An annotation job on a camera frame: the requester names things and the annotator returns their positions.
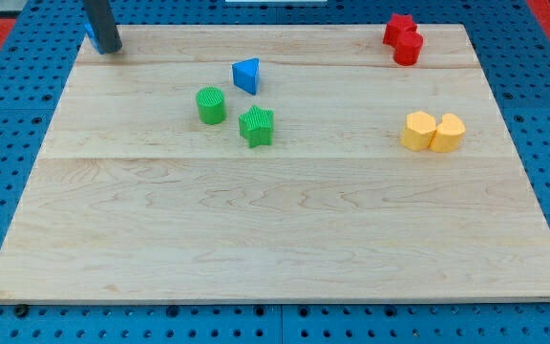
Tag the blue triangle block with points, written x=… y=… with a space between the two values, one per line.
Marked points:
x=246 y=75

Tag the green star block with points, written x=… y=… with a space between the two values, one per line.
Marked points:
x=256 y=126

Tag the light wooden board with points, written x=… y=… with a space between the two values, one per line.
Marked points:
x=133 y=200

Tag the green cylinder block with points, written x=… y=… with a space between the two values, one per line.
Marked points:
x=211 y=105

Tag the yellow hexagon block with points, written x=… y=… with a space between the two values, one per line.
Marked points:
x=418 y=131

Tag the red cylinder block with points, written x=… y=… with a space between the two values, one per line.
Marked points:
x=407 y=48

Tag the yellow heart block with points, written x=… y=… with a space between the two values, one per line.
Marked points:
x=448 y=134

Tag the red star block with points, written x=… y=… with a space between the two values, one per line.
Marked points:
x=397 y=24

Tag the blue block behind tool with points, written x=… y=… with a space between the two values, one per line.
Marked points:
x=91 y=36

